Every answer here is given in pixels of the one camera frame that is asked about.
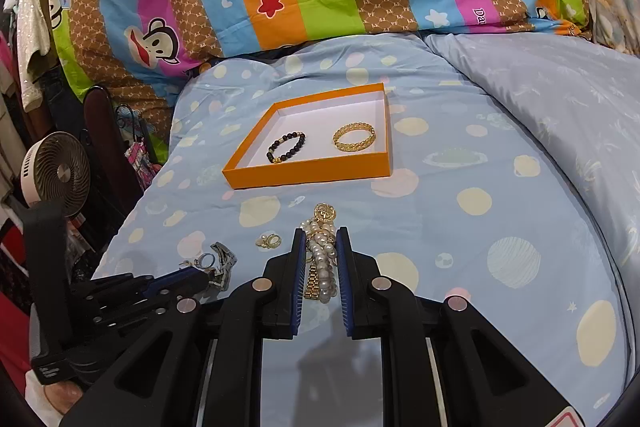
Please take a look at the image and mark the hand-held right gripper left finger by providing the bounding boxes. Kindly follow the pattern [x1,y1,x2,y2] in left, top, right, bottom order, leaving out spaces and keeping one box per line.
[60,228,307,427]

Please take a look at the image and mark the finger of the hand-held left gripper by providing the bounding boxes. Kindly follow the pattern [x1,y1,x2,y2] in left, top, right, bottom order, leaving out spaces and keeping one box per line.
[70,267,212,304]
[92,298,184,344]

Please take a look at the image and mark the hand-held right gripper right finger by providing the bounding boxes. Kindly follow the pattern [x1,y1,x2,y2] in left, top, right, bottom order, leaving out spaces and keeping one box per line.
[335,228,577,427]

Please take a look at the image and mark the white pearl bracelet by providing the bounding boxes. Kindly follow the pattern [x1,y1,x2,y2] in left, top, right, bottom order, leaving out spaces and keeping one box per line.
[300,218,342,306]

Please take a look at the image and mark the silver link watch band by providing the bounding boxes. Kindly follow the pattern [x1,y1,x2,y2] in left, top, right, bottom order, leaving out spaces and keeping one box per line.
[207,242,239,291]

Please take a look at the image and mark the gold wristwatch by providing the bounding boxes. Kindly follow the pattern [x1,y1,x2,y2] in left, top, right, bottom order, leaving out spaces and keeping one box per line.
[304,203,340,301]

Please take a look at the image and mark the orange shallow box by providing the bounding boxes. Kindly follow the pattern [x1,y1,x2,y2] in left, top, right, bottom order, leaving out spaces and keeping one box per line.
[221,83,396,190]

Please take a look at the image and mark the person's left forearm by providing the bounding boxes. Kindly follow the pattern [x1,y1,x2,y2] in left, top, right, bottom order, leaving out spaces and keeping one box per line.
[24,367,83,414]

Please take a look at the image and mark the blue planet print blanket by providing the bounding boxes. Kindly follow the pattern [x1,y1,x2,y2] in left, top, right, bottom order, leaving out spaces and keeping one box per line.
[92,32,632,427]

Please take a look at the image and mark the small desk fan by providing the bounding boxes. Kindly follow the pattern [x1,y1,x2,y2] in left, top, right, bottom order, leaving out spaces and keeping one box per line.
[20,132,92,208]

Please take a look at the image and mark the colourful patterned bag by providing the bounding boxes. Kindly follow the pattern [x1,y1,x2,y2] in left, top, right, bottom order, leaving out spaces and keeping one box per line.
[115,104,172,188]

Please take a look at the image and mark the hanging clothes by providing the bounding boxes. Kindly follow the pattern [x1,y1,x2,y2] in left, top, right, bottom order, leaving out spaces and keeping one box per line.
[0,0,68,208]

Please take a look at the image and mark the pale grey-blue quilt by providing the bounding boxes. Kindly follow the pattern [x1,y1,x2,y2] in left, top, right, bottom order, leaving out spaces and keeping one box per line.
[425,32,640,269]

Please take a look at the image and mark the black bead bracelet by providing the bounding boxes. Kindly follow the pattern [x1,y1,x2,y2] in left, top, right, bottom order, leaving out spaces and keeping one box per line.
[266,133,306,164]

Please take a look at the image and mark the gold chain bangle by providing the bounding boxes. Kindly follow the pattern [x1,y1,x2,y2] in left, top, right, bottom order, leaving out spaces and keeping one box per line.
[333,122,375,152]

